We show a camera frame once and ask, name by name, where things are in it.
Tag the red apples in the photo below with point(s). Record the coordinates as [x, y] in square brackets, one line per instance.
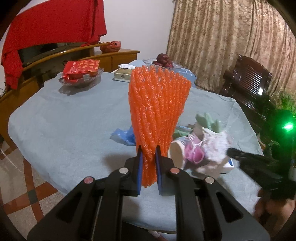
[163, 60]

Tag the beige patterned curtain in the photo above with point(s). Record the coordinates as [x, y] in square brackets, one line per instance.
[207, 37]

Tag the potted green plant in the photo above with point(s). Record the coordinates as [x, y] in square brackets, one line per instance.
[279, 129]

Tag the dark wooden armchair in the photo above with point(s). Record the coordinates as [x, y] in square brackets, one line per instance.
[248, 83]

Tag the wooden TV cabinet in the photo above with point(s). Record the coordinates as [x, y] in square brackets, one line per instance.
[35, 73]

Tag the grey table cloth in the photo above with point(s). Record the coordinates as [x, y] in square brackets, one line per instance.
[65, 136]

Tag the red cloth cover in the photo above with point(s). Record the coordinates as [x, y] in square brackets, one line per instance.
[47, 23]

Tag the glass snack dish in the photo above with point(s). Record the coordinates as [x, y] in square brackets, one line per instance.
[83, 82]

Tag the red snack packet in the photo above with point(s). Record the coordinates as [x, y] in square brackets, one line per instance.
[75, 70]

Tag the tissue box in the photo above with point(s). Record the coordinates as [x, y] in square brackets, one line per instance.
[123, 73]

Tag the white blue carton box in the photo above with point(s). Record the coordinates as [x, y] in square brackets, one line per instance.
[229, 166]

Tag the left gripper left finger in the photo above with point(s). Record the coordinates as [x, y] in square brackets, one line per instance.
[93, 209]

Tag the paper cup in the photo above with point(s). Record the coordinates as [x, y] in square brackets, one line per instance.
[176, 151]

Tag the glass fruit bowl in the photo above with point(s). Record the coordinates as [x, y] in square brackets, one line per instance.
[149, 62]

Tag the orange foam net sleeve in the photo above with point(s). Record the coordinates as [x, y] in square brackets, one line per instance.
[156, 98]

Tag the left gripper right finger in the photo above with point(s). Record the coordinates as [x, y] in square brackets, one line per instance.
[205, 210]

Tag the blue plastic bag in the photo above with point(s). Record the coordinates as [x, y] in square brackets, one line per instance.
[125, 137]

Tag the pink drawstring pouch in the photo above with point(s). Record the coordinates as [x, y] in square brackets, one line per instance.
[193, 151]

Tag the person's right hand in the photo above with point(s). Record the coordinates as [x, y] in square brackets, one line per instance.
[273, 214]

